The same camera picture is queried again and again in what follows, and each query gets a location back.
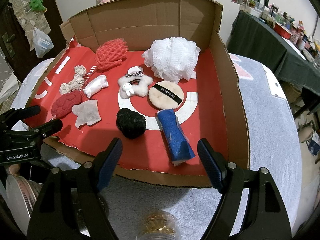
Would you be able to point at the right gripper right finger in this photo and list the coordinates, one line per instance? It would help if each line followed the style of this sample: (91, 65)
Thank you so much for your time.
(265, 215)

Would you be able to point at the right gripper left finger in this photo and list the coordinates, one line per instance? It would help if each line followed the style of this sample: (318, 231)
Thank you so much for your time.
(68, 206)

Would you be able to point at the red plush bunny coaster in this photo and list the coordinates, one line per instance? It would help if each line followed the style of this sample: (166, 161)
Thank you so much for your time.
(63, 105)

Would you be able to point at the white tissue sheet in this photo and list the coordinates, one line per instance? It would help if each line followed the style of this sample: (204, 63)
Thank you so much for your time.
(87, 113)

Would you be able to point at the cream knitted scrunchie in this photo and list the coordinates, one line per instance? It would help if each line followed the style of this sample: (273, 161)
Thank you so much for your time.
(76, 83)

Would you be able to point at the white cloth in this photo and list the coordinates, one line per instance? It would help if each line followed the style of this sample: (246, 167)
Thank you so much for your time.
(96, 85)

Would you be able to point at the black fuzzy pompom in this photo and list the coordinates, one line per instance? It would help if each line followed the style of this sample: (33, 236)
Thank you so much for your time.
(130, 123)

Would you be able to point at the blue cloth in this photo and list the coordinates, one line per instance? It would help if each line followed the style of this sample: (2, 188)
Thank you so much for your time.
(179, 147)

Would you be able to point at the white fluffy star bunny keychain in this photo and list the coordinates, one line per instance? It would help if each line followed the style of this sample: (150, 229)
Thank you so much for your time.
(134, 82)

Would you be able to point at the red foam net sleeve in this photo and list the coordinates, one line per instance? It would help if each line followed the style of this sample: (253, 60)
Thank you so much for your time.
(111, 54)

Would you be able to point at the beige powder puff black band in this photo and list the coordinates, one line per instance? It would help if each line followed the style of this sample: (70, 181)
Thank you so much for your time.
(166, 95)

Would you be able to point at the white mesh bath pouf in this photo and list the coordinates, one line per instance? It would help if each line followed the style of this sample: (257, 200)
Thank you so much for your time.
(172, 59)

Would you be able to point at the large glass jar metal lid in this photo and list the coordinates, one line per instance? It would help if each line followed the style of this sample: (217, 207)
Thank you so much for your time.
(22, 195)

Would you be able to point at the light blue fleece blanket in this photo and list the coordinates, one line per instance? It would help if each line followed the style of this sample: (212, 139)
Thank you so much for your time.
(274, 144)

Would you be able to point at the small jar gold capsules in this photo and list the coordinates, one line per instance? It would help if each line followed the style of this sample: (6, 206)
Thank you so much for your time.
(159, 225)

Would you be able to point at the white plastic bag on door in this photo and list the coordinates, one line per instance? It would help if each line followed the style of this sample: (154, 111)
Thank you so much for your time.
(42, 42)

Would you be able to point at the green plush toy on door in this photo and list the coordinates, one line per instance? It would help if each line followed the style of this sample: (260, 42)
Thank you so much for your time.
(37, 6)

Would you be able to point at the cardboard box red interior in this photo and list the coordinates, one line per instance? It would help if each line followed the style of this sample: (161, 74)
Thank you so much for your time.
(113, 39)

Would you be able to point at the dark green covered table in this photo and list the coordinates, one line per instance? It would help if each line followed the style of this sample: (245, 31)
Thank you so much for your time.
(255, 40)

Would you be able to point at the red bowl on table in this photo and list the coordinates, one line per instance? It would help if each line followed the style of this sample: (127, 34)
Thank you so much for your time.
(282, 31)

